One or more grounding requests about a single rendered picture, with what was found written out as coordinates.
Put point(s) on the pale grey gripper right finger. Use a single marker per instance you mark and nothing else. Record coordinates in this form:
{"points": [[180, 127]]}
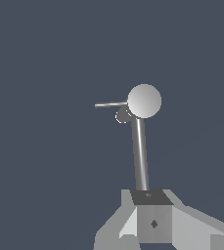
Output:
{"points": [[188, 228]]}

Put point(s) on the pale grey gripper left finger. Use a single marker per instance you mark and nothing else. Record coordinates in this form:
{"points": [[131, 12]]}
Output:
{"points": [[129, 224]]}

